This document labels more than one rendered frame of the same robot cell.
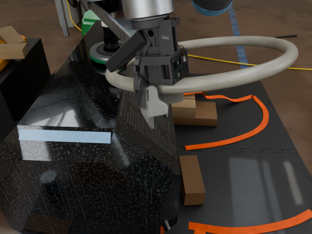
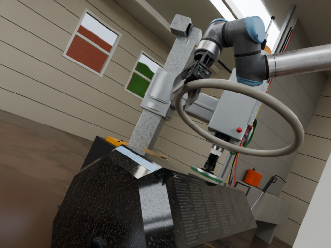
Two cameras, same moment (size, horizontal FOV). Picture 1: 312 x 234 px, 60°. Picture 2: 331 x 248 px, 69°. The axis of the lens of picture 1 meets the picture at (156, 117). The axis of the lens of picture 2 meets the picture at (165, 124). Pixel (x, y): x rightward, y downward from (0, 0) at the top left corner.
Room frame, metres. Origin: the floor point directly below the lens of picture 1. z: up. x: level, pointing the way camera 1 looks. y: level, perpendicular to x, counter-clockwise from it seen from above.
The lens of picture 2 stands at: (-0.17, -0.54, 0.97)
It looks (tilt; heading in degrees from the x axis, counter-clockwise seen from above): 3 degrees up; 42
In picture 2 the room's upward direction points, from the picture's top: 24 degrees clockwise
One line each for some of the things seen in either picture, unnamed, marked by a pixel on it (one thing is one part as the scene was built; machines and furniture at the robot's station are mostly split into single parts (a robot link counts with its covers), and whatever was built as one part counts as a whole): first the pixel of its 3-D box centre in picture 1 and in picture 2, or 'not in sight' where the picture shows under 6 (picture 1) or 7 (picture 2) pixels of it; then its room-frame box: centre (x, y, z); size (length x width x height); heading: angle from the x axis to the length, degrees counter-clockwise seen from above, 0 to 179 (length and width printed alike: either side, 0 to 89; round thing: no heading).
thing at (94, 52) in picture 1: (112, 49); (207, 172); (1.24, 0.22, 0.89); 0.21 x 0.21 x 0.01
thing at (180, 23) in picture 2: not in sight; (182, 26); (1.31, 1.09, 2.00); 0.20 x 0.18 x 0.15; 89
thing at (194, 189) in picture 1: (190, 178); not in sight; (1.10, -0.22, 0.07); 0.30 x 0.12 x 0.12; 4
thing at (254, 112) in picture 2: not in sight; (256, 105); (1.24, 0.08, 1.40); 0.08 x 0.03 x 0.28; 29
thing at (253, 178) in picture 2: not in sight; (254, 178); (4.49, 1.01, 1.00); 0.50 x 0.22 x 0.33; 172
